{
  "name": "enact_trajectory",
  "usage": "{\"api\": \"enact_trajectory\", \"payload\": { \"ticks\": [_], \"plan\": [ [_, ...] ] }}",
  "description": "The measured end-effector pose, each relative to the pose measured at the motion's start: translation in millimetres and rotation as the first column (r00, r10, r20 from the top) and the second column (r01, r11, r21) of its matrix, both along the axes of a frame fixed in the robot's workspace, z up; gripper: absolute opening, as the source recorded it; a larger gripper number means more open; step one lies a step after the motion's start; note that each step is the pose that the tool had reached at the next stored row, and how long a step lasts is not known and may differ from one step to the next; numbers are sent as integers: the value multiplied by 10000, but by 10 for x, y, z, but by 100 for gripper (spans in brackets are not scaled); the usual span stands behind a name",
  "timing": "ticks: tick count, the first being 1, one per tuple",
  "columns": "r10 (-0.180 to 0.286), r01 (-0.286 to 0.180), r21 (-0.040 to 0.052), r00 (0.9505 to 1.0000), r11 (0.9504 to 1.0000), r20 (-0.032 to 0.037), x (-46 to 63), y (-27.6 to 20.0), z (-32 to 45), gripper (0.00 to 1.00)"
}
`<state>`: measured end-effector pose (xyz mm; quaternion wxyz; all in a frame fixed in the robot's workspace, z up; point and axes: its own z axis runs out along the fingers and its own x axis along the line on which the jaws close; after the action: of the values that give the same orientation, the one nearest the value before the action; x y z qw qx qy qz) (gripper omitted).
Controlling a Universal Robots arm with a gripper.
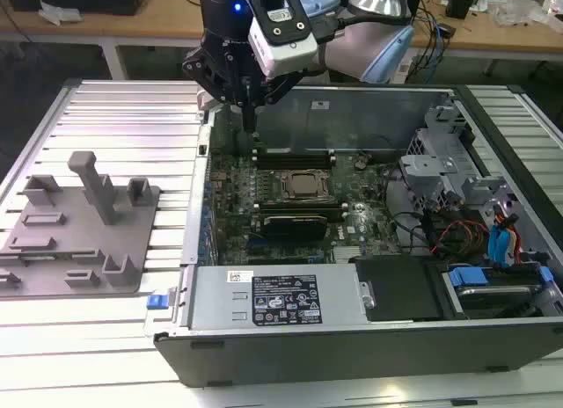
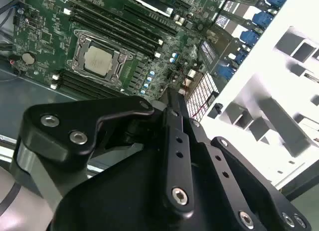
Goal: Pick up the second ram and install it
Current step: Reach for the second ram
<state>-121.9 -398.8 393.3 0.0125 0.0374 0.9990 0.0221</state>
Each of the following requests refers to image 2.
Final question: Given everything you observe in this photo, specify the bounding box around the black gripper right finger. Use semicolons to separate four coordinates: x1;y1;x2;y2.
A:
175;91;314;231

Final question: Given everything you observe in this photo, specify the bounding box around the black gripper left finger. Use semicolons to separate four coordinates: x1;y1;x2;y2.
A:
13;89;196;221

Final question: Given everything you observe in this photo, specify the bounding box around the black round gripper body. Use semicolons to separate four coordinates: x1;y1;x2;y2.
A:
49;146;239;231

